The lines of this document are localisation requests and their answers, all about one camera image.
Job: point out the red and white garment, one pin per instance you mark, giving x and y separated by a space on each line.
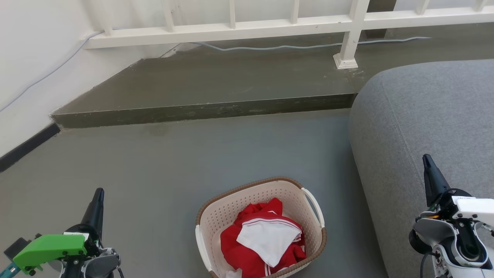
251 255

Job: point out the white railing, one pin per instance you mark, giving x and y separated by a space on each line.
270 25

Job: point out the black baseboard strip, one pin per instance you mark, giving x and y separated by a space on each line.
27 146

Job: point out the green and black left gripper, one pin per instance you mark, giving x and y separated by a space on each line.
50 247

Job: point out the beige perforated plastic laundry basket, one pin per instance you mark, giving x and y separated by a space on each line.
216 220

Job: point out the grey fabric sofa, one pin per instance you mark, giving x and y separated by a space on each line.
424 116

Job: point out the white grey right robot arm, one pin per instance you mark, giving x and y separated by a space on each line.
447 266

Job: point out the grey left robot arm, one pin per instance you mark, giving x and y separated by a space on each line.
102 266

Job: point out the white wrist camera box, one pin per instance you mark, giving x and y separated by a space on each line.
476 208

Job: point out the grey white right gripper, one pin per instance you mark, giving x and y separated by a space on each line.
444 231

